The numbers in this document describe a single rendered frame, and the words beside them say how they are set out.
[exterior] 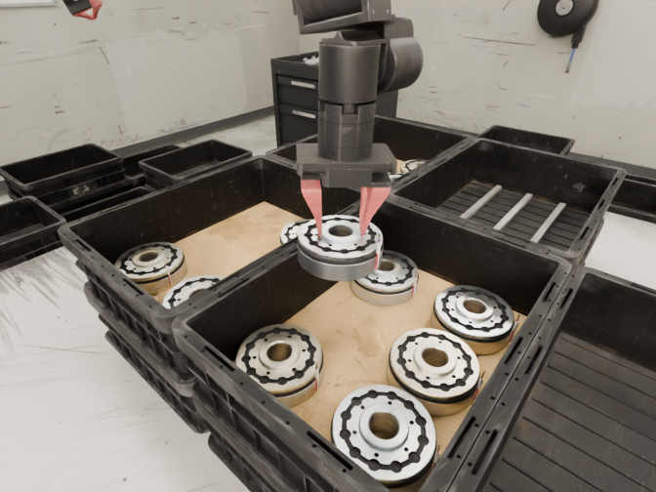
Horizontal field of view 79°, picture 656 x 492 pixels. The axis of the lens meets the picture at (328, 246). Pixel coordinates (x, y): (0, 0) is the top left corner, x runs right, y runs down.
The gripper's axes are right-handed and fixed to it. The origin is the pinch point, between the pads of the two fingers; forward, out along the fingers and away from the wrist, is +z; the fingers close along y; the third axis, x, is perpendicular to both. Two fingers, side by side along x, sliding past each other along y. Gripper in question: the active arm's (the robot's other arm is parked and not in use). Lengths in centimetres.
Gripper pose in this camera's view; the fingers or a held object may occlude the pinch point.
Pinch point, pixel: (341, 227)
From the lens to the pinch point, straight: 47.1
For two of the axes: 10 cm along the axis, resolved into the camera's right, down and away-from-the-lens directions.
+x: 0.7, 5.3, -8.5
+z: -0.2, 8.5, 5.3
